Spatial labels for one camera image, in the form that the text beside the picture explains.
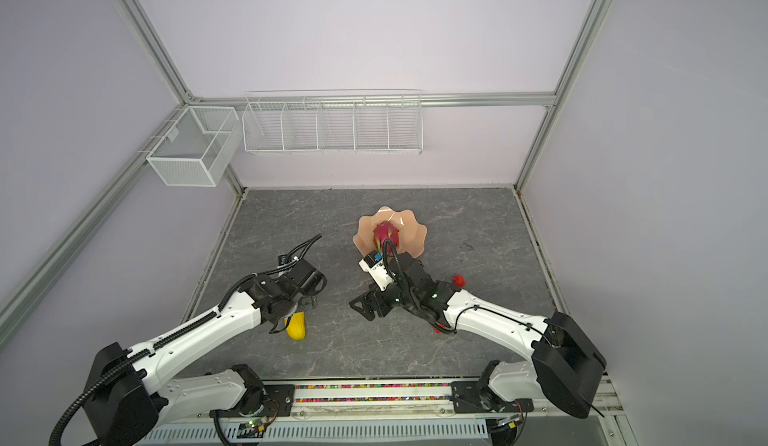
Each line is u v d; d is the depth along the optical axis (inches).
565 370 16.2
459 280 36.5
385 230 38.6
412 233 40.6
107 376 15.2
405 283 23.5
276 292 22.4
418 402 29.5
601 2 28.8
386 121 41.5
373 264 27.2
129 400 15.0
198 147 39.1
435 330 33.5
